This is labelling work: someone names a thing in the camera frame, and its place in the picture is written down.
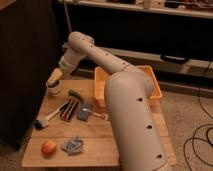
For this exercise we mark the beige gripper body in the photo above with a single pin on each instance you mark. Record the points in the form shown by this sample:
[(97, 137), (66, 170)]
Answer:
[(54, 77)]

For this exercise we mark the white handled dish brush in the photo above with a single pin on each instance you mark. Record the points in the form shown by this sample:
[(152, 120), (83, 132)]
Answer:
[(43, 122)]

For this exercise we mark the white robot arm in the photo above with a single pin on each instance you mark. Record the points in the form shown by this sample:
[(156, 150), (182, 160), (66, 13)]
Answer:
[(126, 95)]

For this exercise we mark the glass cup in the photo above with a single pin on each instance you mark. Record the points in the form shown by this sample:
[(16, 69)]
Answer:
[(54, 91)]

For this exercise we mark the green vegetable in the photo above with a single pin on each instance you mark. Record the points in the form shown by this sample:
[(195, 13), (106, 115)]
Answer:
[(75, 94)]

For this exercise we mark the brown striped block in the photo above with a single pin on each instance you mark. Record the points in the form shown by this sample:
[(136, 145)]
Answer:
[(66, 115)]

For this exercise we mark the orange plastic bin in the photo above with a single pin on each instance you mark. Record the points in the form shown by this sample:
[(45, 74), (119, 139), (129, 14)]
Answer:
[(101, 76)]

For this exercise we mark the wooden board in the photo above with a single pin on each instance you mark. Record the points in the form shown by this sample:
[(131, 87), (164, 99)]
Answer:
[(99, 148)]

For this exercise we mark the metal pole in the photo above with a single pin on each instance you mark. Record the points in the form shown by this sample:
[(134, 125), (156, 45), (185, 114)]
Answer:
[(67, 16)]

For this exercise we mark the crumpled grey cloth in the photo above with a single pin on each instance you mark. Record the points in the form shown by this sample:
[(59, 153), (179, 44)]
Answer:
[(73, 146)]

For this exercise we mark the red orange apple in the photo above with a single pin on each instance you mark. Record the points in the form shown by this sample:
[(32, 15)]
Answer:
[(48, 147)]

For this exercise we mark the low wooden shelf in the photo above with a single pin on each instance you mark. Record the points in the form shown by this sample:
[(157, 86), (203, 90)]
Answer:
[(160, 60)]

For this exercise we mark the black handle on shelf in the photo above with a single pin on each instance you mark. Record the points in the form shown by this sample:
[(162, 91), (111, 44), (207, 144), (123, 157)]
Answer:
[(177, 60)]

